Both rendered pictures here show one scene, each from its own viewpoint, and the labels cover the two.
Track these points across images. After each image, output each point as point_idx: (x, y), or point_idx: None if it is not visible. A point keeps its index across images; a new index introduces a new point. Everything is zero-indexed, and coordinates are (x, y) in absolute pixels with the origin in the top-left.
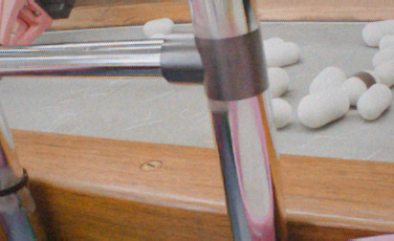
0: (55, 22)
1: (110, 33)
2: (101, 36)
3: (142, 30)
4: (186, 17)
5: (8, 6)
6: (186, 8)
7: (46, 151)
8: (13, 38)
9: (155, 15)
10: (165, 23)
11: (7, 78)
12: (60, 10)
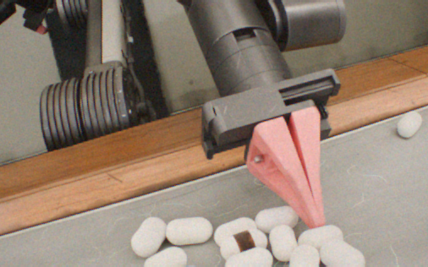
0: (194, 165)
1: (327, 151)
2: (326, 157)
3: (361, 135)
4: (389, 110)
5: (309, 136)
6: (381, 100)
7: None
8: (285, 190)
9: (353, 117)
10: (419, 116)
11: (358, 242)
12: (329, 129)
